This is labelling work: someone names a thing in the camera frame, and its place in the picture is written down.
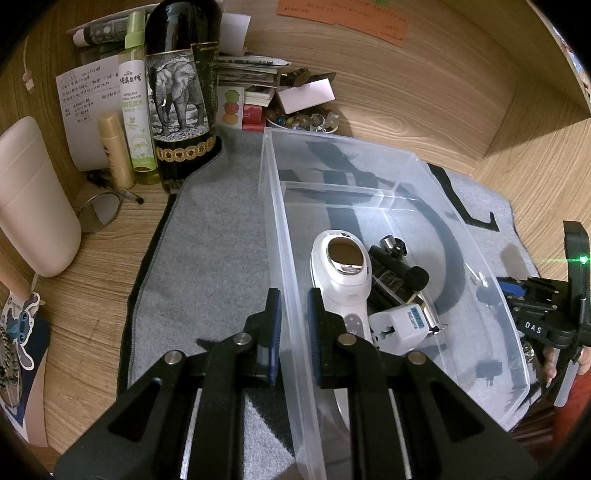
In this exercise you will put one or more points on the small black plug piece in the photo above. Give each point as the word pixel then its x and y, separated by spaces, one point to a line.
pixel 488 370

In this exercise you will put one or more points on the person's right hand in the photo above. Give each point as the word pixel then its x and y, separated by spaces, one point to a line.
pixel 551 356

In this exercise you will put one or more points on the clear plastic storage bin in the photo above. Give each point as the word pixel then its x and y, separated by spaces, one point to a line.
pixel 408 254

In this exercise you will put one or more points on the black pen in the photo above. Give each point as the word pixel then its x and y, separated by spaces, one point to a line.
pixel 101 181

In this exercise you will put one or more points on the small red box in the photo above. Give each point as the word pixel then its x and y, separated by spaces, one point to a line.
pixel 253 118

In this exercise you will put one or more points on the pink small card box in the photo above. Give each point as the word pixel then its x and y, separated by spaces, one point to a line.
pixel 309 95

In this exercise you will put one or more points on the grey rug with black letters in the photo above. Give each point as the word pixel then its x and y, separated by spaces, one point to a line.
pixel 208 269

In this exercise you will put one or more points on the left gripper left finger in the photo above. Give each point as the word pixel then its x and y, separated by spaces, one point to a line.
pixel 268 346

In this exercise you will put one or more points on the traffic light card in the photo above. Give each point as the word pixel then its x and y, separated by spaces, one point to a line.
pixel 230 106

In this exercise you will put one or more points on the white handheld massager device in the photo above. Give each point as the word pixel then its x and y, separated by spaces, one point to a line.
pixel 340 268

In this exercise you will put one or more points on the dish of small trinkets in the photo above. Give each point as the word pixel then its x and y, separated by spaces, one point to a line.
pixel 314 120

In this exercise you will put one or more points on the stack of papers and books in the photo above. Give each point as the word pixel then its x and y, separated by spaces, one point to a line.
pixel 258 76

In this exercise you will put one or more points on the pink plastic cup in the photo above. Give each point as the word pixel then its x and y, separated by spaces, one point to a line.
pixel 36 215

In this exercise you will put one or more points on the orange sticky note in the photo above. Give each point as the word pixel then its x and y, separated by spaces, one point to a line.
pixel 374 18

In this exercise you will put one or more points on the white handwritten note paper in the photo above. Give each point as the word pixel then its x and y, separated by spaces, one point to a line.
pixel 84 94

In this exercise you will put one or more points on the white travel adapter plug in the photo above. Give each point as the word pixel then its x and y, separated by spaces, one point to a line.
pixel 399 330

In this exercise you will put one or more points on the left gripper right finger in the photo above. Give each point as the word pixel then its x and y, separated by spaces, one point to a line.
pixel 325 329

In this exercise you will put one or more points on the green spray bottle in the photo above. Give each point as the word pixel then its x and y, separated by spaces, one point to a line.
pixel 134 101

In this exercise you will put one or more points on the blue cartoon sticker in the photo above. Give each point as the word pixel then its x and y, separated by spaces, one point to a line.
pixel 24 348

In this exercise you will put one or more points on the dark wine bottle elephant label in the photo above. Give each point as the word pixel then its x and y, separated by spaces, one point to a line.
pixel 181 49

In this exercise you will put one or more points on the round glasses lens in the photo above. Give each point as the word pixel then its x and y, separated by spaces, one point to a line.
pixel 99 211

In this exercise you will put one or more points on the beige cylindrical tube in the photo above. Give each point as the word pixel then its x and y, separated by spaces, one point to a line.
pixel 114 144

